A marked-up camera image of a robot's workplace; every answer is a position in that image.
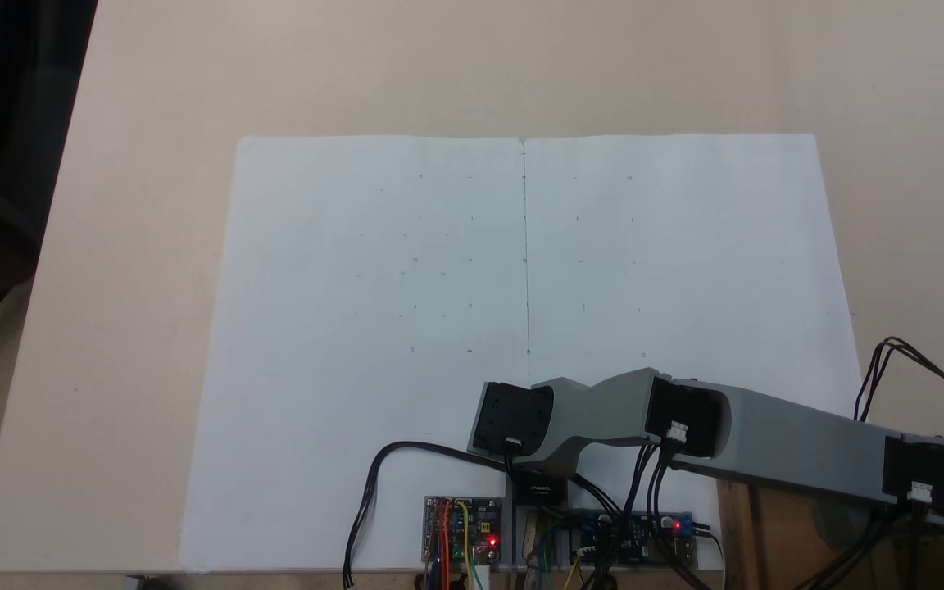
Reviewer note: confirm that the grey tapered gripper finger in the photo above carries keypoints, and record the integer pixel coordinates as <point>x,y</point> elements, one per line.
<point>849,523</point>

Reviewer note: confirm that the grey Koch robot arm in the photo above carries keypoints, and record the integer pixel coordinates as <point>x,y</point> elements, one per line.
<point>800,447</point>

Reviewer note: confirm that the brown cardboard box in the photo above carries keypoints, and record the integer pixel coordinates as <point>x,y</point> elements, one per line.
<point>767,541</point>

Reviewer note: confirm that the blue circuit board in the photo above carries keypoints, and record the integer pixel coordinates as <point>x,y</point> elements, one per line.
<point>636,533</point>

